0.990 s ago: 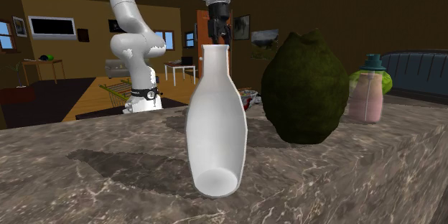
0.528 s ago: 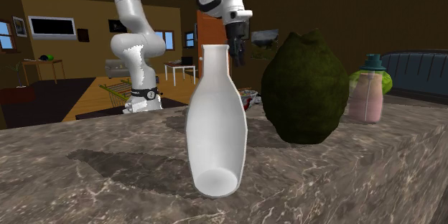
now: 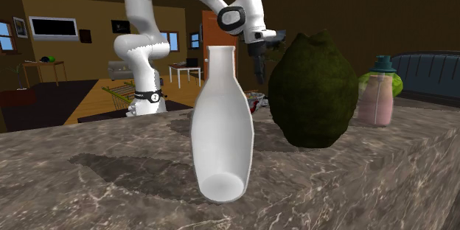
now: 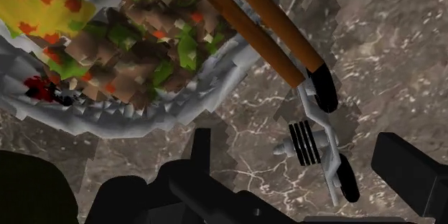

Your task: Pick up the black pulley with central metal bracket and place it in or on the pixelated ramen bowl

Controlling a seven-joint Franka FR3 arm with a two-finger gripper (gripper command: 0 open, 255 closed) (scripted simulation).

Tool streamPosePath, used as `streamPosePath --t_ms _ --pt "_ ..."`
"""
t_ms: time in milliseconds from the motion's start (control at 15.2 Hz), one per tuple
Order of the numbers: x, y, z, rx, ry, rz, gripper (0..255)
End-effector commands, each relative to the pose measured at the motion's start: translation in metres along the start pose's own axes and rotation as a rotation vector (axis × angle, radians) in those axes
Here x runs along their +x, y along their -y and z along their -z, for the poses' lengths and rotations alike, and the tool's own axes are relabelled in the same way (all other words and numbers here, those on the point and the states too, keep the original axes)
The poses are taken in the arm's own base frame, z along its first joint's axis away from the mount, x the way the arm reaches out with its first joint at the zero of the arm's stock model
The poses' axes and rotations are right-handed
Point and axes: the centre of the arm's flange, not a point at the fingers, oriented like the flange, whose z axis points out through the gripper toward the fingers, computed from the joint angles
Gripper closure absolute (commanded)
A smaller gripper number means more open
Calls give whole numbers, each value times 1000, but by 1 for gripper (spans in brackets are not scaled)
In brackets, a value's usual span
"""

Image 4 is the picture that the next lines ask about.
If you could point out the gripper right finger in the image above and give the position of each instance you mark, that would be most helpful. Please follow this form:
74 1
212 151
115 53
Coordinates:
406 167

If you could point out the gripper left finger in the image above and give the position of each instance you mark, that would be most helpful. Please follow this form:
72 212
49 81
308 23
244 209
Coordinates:
201 153

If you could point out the white plate of mixed food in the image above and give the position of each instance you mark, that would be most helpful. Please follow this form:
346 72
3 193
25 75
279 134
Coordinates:
133 58

